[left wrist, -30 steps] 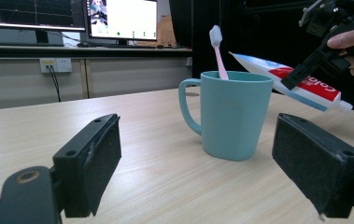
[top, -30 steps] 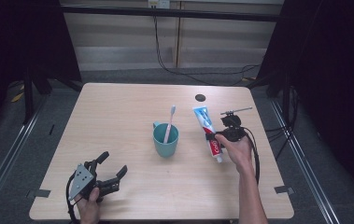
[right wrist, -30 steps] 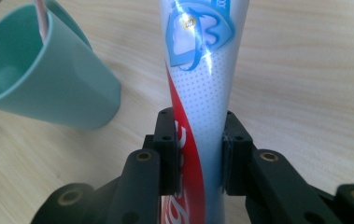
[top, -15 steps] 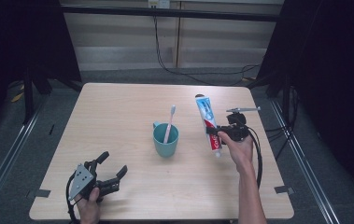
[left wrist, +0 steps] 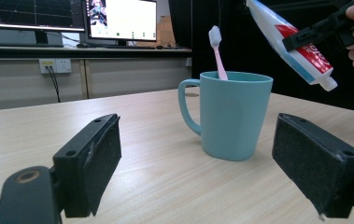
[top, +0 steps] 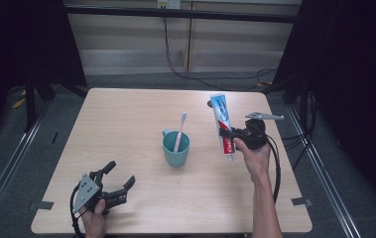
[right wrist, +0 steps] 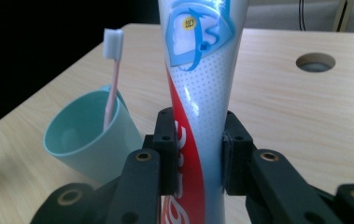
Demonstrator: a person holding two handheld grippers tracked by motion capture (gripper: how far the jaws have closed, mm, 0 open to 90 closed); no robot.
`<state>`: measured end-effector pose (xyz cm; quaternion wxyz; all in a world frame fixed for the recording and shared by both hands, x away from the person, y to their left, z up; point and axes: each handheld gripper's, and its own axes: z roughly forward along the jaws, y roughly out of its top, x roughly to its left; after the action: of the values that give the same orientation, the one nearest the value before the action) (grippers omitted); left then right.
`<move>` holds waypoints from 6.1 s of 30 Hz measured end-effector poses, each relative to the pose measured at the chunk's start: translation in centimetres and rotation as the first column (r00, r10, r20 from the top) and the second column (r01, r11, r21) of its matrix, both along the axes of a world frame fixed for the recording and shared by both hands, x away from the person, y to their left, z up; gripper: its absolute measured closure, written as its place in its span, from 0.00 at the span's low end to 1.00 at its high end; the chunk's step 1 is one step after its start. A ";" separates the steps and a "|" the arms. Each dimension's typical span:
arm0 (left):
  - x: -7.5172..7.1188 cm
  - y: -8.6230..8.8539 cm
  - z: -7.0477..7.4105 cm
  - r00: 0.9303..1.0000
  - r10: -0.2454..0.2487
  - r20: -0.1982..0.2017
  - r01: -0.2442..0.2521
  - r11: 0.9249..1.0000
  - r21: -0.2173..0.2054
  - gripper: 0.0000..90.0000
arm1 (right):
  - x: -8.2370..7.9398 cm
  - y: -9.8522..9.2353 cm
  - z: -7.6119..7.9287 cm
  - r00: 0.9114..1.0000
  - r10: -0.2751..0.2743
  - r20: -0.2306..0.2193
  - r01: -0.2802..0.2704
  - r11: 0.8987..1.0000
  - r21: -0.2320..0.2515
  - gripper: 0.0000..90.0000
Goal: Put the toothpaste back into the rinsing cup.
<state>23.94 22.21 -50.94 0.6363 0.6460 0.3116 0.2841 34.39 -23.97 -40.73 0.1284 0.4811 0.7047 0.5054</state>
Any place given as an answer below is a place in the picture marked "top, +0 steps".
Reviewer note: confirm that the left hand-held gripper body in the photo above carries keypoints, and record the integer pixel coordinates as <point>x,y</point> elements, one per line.
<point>110,197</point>

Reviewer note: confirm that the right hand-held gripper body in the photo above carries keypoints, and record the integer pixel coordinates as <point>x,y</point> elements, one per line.
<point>255,134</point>

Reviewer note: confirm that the white toothpaste tube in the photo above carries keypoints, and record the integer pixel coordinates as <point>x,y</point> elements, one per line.
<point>222,112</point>

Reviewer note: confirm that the pink toothbrush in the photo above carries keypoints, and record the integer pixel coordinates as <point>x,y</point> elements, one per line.
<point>180,132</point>

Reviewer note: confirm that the teal cup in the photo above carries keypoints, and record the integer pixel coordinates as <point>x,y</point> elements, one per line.
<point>175,158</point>

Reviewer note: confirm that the person's right hand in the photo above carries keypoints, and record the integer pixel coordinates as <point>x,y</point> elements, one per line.
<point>258,162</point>

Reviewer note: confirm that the person's left hand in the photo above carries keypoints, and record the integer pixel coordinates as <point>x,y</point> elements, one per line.
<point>94,224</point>

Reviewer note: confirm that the dark round table grommet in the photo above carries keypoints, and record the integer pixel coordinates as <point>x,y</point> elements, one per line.
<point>209,104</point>

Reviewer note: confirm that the black metal stand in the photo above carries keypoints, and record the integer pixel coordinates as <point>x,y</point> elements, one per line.
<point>30,105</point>
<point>304,105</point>

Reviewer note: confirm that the grey tape strip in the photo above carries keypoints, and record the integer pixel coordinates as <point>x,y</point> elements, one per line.
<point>303,201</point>
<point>43,205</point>

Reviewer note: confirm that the black curtain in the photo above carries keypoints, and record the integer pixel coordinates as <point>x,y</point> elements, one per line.
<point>17,43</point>
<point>350,82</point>

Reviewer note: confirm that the yellow floor tape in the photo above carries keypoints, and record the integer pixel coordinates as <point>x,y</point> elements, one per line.
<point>19,103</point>

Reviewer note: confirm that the black horizontal bar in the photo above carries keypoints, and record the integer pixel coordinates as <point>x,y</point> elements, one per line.
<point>175,14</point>

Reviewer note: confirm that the metal floor rail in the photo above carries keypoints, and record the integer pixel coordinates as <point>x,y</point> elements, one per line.
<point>8,168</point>
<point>324,178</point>

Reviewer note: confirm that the white wall outlet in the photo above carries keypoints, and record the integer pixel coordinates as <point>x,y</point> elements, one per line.
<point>169,3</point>

